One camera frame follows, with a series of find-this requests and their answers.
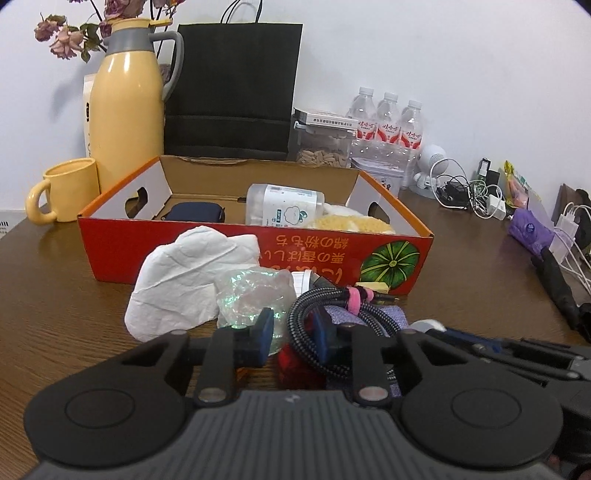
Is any black paper bag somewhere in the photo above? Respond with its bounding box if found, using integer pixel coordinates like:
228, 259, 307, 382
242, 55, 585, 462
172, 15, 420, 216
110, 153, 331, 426
164, 0, 304, 162

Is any white power strip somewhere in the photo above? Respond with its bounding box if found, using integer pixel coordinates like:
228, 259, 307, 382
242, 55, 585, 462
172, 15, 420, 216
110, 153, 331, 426
551, 203, 591, 296

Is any red cardboard box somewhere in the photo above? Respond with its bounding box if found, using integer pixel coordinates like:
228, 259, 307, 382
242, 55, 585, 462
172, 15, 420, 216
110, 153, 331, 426
77, 155, 435, 297

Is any white milk carton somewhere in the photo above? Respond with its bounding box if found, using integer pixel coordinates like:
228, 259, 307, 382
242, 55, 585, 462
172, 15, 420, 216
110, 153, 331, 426
83, 74, 100, 160

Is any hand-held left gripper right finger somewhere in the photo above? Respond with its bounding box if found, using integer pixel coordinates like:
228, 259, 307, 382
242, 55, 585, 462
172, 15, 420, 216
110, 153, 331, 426
308, 310, 458, 408

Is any clear plastic bottle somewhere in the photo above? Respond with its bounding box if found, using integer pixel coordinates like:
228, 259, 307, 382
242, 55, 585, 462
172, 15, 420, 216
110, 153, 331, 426
213, 269, 298, 354

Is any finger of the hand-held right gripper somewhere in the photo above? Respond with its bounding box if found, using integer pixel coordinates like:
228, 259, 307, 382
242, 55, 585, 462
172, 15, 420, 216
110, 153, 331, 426
429, 325, 591, 358
471, 344, 583, 386

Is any dried rose bouquet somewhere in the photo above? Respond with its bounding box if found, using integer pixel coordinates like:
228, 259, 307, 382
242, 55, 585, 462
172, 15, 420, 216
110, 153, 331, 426
34, 0, 185, 63

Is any tangle of charger cables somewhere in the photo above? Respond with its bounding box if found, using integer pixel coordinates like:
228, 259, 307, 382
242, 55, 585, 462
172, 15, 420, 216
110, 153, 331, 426
429, 159, 509, 217

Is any small flat white box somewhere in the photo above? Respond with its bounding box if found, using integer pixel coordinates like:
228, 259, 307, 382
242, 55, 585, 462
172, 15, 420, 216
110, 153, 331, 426
293, 107, 356, 130

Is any yellow mug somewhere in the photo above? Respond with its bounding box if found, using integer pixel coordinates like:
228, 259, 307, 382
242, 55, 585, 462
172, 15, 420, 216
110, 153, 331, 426
25, 158, 100, 225

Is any colourful snack packet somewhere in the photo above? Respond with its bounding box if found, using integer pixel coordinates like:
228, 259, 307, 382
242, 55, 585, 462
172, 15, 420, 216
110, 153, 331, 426
503, 160, 543, 210

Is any yellow thermos jug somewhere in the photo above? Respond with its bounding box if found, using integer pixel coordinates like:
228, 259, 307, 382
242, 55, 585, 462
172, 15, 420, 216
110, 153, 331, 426
89, 17, 184, 195

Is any clear water bottle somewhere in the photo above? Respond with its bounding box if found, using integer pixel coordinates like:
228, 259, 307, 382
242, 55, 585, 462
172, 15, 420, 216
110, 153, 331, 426
346, 86, 377, 139
398, 99, 424, 151
375, 91, 400, 144

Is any dark brown box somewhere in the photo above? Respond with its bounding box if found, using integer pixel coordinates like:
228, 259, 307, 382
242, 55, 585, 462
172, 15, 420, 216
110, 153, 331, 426
556, 184, 591, 222

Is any purple packet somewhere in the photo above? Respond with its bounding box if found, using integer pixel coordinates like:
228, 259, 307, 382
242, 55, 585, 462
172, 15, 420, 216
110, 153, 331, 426
509, 208, 555, 257

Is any black folded umbrella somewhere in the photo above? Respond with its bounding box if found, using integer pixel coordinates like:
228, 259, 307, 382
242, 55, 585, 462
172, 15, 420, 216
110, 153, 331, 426
530, 247, 591, 344

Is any white smooth bottle cap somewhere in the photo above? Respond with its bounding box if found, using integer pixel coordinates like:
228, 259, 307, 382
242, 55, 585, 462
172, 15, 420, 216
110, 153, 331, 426
410, 318, 446, 334

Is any purple knit pouch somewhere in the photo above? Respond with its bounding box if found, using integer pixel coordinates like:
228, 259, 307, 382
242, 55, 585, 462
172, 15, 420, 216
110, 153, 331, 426
323, 302, 411, 398

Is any yellow plush toy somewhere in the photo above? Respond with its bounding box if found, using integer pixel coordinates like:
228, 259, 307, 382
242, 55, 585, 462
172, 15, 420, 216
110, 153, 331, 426
307, 203, 395, 234

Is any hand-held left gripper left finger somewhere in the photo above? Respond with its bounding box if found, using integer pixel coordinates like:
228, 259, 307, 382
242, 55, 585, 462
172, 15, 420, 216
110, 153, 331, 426
134, 307, 275, 408

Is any white tissue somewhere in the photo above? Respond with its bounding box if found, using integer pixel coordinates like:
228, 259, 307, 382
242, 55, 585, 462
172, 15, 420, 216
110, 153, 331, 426
124, 226, 262, 343

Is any clear seed container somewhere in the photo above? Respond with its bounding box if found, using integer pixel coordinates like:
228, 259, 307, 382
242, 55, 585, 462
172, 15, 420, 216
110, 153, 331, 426
288, 121, 354, 169

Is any white round desk device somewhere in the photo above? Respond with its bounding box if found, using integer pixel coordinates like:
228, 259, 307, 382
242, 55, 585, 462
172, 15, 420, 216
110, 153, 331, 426
411, 144, 451, 200

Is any navy zip case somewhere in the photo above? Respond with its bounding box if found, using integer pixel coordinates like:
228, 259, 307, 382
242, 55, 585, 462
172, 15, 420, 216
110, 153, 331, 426
161, 202, 225, 223

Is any red artificial rose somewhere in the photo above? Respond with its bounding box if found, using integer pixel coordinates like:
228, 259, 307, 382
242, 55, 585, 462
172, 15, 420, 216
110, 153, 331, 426
277, 344, 326, 388

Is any black braided cable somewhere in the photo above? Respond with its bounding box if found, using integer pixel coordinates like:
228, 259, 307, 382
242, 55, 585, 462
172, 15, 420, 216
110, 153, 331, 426
286, 284, 407, 384

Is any white board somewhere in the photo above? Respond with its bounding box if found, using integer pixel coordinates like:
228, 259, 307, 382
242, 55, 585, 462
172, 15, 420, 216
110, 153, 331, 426
0, 210, 26, 241

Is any white tin box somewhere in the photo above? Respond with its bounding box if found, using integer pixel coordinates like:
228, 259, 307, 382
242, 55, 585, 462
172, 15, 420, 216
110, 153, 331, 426
351, 156, 402, 197

